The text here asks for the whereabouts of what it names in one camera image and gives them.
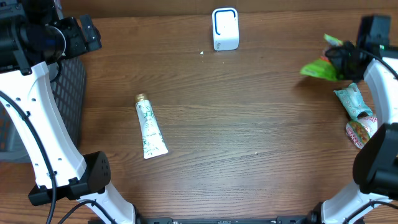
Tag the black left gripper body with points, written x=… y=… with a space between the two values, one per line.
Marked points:
x=76 y=42

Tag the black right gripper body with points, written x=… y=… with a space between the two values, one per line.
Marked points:
x=342 y=59

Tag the green snack bag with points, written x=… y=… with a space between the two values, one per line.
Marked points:
x=322 y=67

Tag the teal tissue pack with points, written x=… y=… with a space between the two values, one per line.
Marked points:
x=352 y=100

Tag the green instant noodle cup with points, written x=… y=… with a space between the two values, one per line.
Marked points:
x=361 y=130

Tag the white tube with gold cap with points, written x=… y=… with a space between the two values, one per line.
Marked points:
x=152 y=139

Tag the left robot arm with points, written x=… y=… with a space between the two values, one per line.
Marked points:
x=33 y=36

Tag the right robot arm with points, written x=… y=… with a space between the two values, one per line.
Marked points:
x=373 y=60

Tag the white barcode scanner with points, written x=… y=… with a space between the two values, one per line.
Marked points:
x=225 y=24

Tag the gray plastic shopping basket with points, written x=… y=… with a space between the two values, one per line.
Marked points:
x=68 y=91

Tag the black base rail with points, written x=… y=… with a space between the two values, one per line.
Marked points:
x=278 y=220

